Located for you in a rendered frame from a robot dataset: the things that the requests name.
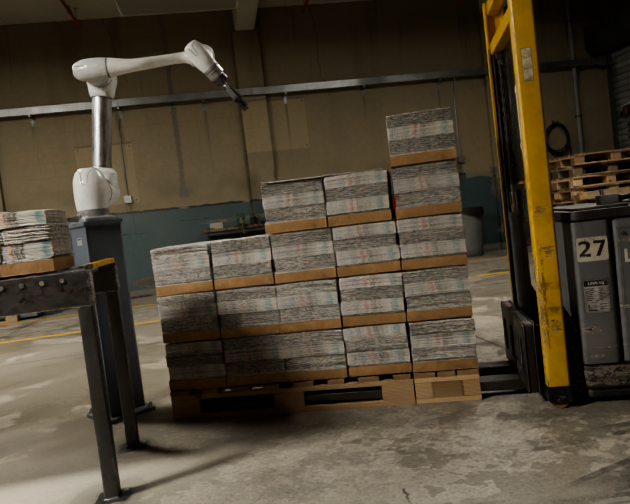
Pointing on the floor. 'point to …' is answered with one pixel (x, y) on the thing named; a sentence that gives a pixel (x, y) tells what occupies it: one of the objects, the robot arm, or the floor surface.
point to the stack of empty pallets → (577, 182)
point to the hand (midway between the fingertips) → (244, 106)
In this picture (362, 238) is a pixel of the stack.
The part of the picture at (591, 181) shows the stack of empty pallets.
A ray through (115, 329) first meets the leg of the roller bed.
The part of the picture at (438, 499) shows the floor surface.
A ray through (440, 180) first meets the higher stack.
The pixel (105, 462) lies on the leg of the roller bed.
